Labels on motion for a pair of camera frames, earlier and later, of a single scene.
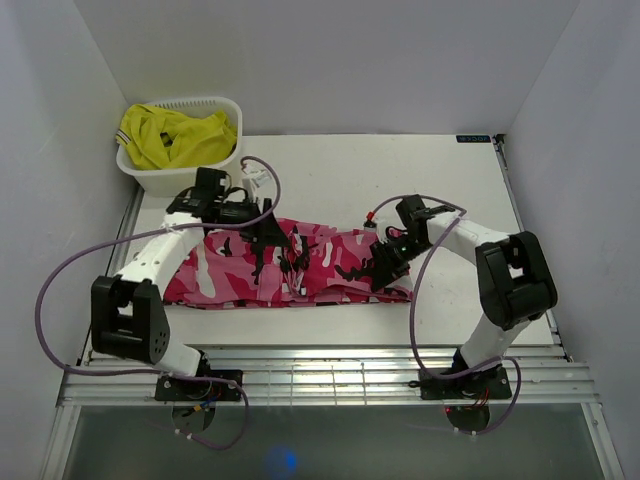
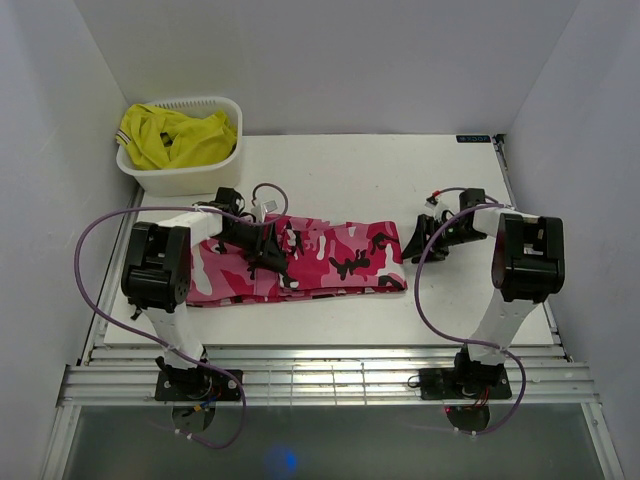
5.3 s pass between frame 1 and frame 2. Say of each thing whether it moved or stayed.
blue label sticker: stayed
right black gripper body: moved
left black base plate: stayed
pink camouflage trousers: moved
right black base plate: stayed
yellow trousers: stayed
